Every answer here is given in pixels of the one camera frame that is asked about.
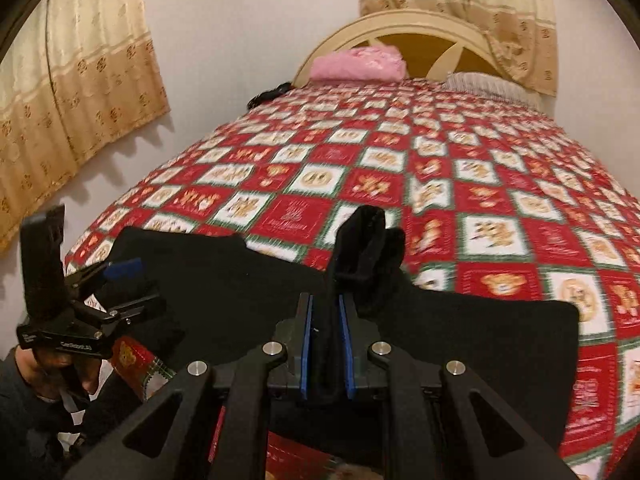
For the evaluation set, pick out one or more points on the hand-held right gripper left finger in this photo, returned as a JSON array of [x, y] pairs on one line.
[[306, 350]]

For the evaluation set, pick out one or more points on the dark object on bed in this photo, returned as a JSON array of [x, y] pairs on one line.
[[270, 95]]

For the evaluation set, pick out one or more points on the black pants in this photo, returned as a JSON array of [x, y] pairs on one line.
[[240, 285]]

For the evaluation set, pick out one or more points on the striped pillow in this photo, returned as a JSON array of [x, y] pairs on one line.
[[480, 85]]

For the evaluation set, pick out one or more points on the red checkered printed quilt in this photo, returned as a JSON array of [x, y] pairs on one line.
[[450, 170]]

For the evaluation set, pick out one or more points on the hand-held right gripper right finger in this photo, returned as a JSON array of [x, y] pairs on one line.
[[347, 350]]

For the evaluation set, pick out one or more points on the person's left hand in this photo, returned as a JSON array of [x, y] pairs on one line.
[[55, 372]]

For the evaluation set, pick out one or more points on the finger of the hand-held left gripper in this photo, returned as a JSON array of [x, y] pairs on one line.
[[137, 306], [122, 270]]

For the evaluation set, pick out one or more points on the beige patterned side curtain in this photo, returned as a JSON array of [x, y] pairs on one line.
[[75, 85]]

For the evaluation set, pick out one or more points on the cream wooden headboard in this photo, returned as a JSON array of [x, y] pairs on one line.
[[400, 22]]

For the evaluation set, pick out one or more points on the person's left forearm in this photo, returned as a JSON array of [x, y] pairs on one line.
[[20, 425]]

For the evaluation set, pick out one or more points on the pink pillow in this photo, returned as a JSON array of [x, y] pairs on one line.
[[357, 65]]

